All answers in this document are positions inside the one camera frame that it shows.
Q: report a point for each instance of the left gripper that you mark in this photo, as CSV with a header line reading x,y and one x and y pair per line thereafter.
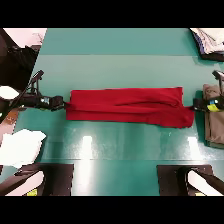
x,y
55,102

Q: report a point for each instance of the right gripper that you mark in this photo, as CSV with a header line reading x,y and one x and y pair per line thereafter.
x,y
200,104

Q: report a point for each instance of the red T-shirt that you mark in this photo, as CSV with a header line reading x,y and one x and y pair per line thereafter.
x,y
133,106

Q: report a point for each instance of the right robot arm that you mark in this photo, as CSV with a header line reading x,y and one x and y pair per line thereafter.
x,y
203,181

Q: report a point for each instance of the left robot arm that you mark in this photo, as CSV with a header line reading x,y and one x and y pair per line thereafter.
x,y
20,100

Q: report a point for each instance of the brown garment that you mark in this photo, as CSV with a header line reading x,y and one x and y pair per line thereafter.
x,y
215,128

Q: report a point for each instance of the dark garment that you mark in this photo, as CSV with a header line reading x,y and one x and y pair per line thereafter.
x,y
216,56

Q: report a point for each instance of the black garment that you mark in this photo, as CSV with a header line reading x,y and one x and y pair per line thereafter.
x,y
18,66

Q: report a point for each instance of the white garment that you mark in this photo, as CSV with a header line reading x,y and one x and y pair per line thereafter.
x,y
20,148
213,40

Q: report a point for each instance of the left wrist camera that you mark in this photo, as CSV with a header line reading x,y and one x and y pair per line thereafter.
x,y
34,81

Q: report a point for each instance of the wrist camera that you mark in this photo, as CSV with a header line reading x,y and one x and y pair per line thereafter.
x,y
218,80
34,81

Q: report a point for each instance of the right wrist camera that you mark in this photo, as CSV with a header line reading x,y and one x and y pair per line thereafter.
x,y
218,80

